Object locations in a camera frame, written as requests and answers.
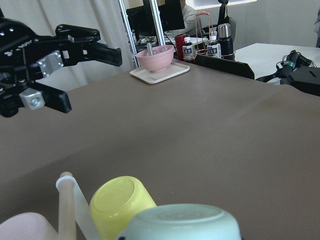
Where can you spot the black computer monitor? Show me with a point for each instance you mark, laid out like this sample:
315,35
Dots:
171,15

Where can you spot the pink plastic cup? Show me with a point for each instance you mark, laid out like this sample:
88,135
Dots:
27,226

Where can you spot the red thermos bottle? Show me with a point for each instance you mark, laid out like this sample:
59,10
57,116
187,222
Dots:
179,43

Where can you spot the yellow plastic cup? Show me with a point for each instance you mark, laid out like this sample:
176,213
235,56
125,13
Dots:
116,202

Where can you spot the pink bowl of ice cubes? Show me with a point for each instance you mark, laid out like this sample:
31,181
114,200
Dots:
162,58

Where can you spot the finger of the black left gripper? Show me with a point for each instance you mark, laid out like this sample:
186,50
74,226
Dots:
105,54
54,98

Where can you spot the dark blue steel thermos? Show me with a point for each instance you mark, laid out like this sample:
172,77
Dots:
226,41

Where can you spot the dark tea bottle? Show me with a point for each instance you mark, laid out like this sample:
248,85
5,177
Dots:
188,50
213,47

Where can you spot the copper wire bottle rack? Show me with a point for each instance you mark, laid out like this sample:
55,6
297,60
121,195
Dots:
211,30

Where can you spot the white wire cup holder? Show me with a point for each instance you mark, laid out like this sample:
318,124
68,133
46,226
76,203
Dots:
73,210

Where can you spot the metal pestle in bowl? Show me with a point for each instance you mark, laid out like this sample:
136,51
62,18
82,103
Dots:
149,49

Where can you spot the cream plastic tray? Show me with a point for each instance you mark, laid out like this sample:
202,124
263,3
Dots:
173,70

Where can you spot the aluminium frame post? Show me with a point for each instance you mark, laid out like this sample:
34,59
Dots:
157,22

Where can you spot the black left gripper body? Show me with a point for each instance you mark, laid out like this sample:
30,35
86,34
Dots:
26,57

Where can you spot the green plastic cup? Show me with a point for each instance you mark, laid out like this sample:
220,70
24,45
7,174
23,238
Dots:
182,221

